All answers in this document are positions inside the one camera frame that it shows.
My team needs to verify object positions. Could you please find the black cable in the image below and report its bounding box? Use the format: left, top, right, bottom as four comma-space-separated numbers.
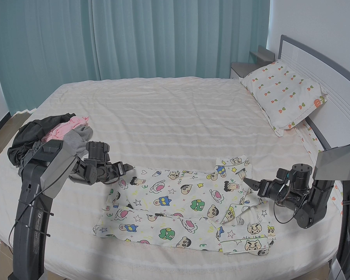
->
273, 194, 296, 224

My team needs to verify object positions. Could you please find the black garment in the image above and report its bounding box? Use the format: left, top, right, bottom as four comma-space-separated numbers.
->
7, 113, 76, 167

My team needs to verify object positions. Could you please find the pink garment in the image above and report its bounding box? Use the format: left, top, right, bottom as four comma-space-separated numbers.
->
41, 116, 90, 143

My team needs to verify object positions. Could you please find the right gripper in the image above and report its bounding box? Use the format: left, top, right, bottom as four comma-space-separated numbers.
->
258, 179, 277, 199

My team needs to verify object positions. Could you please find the bed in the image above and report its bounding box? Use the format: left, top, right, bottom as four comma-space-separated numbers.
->
0, 35, 350, 280

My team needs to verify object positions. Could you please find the white printed pyjama top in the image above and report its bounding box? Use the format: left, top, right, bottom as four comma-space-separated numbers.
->
93, 155, 276, 256

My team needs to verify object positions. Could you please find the white printed pillow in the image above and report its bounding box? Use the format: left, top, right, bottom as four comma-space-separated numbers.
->
240, 60, 328, 137

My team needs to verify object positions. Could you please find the grey topped bedside table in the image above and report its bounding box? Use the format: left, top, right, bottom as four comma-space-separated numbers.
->
230, 45, 276, 79

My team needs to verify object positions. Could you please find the blue-green curtain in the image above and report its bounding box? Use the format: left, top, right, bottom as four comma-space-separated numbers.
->
0, 0, 101, 114
92, 0, 271, 79

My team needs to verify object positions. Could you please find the grey and white sweater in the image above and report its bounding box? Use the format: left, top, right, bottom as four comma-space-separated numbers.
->
63, 125, 93, 160

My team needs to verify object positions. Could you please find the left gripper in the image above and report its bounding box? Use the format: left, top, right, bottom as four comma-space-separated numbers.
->
106, 161, 126, 183

